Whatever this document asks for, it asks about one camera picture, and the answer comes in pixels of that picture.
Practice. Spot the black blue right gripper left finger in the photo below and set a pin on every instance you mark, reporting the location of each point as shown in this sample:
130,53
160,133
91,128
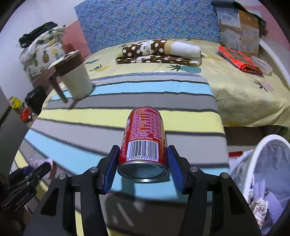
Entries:
107,167

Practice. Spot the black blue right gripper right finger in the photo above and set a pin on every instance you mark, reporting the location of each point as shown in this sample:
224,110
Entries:
179,167

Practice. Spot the red drink can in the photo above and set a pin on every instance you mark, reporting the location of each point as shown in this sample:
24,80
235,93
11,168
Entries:
143,153

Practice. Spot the clear plastic cup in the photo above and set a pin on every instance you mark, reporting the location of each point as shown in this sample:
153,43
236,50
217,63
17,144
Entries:
39,162

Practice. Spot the striped bed cover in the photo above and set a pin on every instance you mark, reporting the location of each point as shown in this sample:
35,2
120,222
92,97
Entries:
77,134

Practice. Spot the red toy car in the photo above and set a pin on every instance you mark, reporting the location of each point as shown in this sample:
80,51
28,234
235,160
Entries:
27,115

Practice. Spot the black bag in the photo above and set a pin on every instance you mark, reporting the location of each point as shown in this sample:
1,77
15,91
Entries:
35,99

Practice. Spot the yellow pineapple bedsheet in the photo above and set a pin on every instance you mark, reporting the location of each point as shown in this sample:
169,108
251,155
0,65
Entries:
237,90

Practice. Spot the brown polka dot pillow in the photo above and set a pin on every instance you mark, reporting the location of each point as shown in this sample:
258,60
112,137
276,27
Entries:
161,51

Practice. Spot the red plaid folded cloth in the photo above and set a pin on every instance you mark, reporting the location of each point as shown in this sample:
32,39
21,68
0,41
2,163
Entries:
240,61

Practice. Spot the pineapple print bedding pile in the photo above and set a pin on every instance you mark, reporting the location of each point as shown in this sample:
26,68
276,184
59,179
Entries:
43,51

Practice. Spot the clear plastic container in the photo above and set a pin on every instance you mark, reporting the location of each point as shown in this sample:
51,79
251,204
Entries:
262,65

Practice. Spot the black clothing on pile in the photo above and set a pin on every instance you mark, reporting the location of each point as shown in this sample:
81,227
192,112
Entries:
28,38

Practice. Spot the blue patterned headboard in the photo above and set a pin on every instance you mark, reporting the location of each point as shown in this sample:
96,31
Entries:
109,23

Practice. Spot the quilt packaging box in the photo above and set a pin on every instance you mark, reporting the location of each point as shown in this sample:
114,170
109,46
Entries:
240,29

